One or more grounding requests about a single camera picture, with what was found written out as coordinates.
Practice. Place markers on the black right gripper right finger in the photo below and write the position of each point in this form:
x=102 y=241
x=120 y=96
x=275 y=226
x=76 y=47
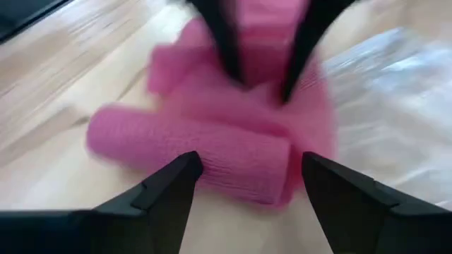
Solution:
x=360 y=218

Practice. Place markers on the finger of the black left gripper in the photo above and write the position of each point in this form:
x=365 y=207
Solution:
x=220 y=28
x=314 y=35

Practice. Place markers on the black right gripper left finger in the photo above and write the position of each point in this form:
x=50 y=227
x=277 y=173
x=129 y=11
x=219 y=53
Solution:
x=148 y=218

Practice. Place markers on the pink elastic bandage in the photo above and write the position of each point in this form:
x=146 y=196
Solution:
x=176 y=141

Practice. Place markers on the clear plastic bag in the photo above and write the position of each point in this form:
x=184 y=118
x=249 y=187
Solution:
x=395 y=106

